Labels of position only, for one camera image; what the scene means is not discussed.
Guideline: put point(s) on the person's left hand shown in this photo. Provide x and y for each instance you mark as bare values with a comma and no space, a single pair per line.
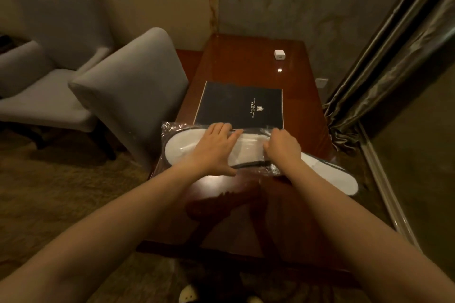
213,150

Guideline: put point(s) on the person's right hand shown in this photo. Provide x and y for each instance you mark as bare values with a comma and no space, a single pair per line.
284,152

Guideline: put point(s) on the person's left thumb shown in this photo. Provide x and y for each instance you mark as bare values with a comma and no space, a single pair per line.
227,170

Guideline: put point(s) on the person's left middle finger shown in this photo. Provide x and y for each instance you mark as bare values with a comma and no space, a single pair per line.
227,130

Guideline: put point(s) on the person's left little finger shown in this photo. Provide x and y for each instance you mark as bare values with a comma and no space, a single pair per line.
210,131

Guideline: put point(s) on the person's right thumb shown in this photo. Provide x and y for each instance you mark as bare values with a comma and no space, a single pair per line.
266,152

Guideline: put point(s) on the plastic-wrapped white slipper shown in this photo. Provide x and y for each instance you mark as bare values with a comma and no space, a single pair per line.
181,148

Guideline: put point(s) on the person's left forearm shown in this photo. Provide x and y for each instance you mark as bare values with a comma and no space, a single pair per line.
106,235

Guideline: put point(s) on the person's right forearm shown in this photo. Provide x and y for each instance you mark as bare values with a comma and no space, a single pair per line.
355,239

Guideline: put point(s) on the black folder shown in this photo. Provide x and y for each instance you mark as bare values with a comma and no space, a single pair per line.
234,104

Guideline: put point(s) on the unwrapped white slipper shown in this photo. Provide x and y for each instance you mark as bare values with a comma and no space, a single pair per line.
330,175

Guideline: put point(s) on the grey upholstered chair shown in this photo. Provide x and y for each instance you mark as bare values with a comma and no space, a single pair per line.
131,89

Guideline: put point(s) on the small white charger cube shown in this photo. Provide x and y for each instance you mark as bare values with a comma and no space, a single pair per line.
279,54

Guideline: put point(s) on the person's white worn shoe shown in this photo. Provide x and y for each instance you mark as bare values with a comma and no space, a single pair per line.
254,300
187,295

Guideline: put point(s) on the shiny olive curtain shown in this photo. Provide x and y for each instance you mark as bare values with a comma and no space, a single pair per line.
387,65

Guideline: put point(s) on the grey upholstered armchair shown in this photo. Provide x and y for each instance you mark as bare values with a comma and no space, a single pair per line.
53,47

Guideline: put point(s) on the white wall socket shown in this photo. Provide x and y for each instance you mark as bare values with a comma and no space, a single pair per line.
321,82

